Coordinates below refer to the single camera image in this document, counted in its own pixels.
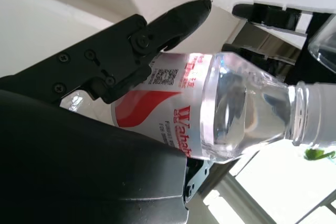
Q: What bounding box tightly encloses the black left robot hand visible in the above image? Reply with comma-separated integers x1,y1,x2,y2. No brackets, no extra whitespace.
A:
232,3,313,32

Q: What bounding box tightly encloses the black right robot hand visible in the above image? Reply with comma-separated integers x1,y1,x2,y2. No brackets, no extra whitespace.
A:
0,0,212,224

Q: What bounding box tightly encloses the clear water bottle red label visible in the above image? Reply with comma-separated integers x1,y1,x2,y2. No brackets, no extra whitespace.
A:
59,50,336,165

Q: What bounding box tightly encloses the clear plastic cup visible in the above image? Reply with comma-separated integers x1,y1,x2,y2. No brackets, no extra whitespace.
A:
307,13,336,74

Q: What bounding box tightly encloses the green plant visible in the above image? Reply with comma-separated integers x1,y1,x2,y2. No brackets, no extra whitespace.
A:
303,148,336,161

